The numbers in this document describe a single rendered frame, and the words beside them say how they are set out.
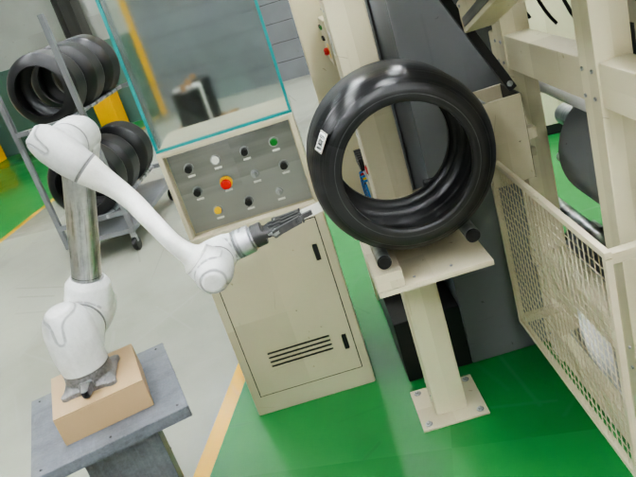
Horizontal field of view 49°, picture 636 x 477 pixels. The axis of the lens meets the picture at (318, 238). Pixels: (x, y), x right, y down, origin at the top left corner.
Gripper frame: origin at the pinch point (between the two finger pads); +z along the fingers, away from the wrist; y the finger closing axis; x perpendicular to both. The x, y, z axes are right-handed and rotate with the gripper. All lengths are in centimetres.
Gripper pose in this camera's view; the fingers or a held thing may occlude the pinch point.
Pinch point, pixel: (311, 210)
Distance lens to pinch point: 216.0
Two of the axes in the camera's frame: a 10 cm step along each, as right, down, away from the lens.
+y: -0.8, -3.7, 9.3
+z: 9.1, -4.1, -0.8
